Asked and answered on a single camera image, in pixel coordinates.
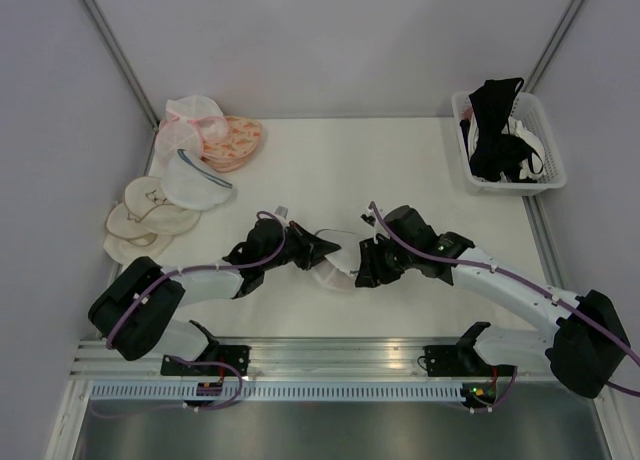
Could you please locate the orange patterned laundry bag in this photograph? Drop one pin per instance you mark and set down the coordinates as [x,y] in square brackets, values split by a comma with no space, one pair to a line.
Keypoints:
[231,153]

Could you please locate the pink trimmed mesh bag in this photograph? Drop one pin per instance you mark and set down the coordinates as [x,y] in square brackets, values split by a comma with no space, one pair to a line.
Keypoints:
[173,136]

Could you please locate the white mesh bag blue trim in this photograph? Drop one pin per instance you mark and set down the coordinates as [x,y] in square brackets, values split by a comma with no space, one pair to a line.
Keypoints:
[191,184]

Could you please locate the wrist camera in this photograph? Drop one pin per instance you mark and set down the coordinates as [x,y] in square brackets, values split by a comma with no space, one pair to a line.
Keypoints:
[281,214]
[370,218]

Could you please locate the beige laundry bag bottom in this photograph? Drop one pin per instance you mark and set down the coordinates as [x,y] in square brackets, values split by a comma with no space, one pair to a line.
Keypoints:
[124,252]

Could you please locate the white mesh bag blue zipper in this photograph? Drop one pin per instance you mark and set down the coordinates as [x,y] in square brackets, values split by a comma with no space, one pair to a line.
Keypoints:
[339,270]

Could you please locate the white bra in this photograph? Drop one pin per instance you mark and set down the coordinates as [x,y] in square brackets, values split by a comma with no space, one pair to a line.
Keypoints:
[532,167]

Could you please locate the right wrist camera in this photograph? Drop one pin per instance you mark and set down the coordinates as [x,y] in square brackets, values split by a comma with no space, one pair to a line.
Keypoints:
[370,218]

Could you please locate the white slotted cable duct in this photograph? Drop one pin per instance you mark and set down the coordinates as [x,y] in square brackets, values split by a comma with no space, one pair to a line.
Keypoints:
[280,391]

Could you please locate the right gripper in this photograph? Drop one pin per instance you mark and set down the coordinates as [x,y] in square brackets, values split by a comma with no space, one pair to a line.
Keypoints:
[371,271]

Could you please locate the beige laundry bag middle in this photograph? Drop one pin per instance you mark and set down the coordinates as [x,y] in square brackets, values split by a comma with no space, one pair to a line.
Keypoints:
[166,219]

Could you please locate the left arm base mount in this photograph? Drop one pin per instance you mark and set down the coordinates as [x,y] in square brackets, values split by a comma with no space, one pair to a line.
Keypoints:
[211,363]

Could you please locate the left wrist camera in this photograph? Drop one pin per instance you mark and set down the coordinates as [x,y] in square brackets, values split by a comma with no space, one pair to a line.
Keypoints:
[281,214]

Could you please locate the pink mesh bag top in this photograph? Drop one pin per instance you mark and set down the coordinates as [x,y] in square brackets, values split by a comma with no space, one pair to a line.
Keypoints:
[198,109]

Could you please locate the right aluminium frame post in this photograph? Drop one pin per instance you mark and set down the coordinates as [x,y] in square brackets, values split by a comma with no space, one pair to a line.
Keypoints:
[564,25]

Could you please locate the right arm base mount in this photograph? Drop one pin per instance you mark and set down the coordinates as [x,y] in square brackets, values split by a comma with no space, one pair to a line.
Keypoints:
[444,361]

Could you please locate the white plastic basket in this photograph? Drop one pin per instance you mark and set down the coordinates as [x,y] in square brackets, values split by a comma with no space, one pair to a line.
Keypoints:
[528,110]

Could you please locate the beige laundry bag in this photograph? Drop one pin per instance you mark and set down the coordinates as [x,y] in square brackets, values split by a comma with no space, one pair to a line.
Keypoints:
[166,219]
[143,195]
[124,252]

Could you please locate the aluminium rail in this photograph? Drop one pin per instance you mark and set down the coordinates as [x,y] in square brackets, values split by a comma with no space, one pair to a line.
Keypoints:
[280,359]

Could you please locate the beige laundry bag top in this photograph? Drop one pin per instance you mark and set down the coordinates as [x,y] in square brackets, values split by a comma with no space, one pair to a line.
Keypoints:
[143,195]

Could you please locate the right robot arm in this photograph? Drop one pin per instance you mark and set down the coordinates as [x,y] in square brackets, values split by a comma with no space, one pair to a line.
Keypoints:
[579,339]

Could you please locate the aluminium frame post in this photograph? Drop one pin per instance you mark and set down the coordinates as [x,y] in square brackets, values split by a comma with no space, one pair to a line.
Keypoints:
[105,33]
[564,25]

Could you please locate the left aluminium frame post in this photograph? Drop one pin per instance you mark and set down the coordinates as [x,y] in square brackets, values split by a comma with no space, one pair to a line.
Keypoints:
[105,33]

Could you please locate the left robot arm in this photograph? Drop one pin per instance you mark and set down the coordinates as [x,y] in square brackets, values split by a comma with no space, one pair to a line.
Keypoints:
[135,311]

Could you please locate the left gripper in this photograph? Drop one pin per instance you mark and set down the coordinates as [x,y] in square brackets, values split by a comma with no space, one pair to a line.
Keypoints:
[312,247]

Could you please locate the black bra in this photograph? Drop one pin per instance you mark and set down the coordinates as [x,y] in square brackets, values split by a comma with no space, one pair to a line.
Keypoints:
[496,152]

